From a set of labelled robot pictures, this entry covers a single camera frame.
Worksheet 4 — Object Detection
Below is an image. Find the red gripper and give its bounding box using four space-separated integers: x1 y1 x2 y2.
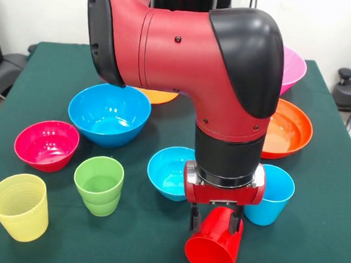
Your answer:
180 161 268 236

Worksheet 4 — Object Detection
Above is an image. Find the red cup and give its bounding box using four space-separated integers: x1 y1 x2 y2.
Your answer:
184 204 245 263

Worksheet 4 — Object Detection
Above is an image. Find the small light blue bowl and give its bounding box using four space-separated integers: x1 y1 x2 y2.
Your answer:
145 144 198 203

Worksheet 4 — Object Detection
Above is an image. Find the green cup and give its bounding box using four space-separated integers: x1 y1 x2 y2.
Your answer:
71 154 126 218

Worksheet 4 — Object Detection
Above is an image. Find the blue cup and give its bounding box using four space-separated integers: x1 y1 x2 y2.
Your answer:
243 162 297 228

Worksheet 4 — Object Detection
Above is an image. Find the dark green table cloth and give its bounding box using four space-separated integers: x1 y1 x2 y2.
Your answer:
0 39 351 263

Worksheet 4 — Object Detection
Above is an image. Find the shallow red-orange bowl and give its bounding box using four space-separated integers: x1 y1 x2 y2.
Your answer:
261 97 316 162

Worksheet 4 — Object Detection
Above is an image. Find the large orange bowl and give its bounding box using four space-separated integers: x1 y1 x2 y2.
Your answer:
134 87 179 106

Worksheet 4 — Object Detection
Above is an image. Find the medium blue bowl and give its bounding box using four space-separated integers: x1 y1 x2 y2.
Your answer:
65 80 153 151

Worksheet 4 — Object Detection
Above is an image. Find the large pink bowl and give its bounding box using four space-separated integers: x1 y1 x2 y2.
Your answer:
279 45 309 98

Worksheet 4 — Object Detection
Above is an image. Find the black chair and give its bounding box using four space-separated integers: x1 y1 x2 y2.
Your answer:
330 67 351 133
0 16 40 99

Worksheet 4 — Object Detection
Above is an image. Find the small crimson bowl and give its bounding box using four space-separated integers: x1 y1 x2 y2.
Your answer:
12 118 82 175

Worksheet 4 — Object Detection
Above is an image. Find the yellow cup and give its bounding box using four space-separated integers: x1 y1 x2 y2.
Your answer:
0 171 52 244

